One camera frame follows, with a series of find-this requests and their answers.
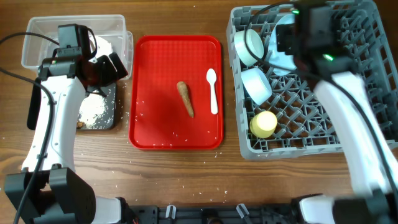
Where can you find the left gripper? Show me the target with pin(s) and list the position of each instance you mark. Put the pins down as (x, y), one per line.
(111, 75)

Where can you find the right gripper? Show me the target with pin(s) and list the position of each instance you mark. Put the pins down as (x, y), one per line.
(285, 38)

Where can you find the white rice pile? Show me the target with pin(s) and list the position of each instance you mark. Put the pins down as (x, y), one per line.
(92, 111)

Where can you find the large light blue plate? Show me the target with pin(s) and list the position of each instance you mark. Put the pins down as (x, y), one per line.
(280, 58)

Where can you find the green bowl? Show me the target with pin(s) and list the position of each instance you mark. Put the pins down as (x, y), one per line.
(248, 40)

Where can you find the brown food lump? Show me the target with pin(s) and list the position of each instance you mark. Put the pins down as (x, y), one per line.
(80, 125)

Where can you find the white tissue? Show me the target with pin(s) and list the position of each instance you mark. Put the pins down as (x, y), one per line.
(104, 48)

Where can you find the small light blue bowl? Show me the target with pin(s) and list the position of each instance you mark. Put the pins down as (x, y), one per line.
(256, 85)

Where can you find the white plastic spoon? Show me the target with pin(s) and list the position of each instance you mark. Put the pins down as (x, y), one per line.
(211, 78)

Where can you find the yellow plastic cup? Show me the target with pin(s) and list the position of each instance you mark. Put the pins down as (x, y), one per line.
(263, 124)

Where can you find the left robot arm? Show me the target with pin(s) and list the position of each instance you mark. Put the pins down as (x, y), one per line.
(47, 189)

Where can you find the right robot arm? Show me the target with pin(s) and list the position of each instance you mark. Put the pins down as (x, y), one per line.
(334, 76)

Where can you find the black waste tray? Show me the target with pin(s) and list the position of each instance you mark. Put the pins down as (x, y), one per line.
(74, 105)

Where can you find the grey dishwasher rack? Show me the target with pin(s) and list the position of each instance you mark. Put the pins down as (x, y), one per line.
(292, 122)

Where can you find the red serving tray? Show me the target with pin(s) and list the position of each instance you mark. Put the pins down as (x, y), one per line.
(158, 117)

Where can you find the clear plastic bin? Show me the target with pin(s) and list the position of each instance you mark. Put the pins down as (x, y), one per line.
(111, 27)

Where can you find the brown carrot-shaped food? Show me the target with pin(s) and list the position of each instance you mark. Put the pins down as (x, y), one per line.
(183, 90)

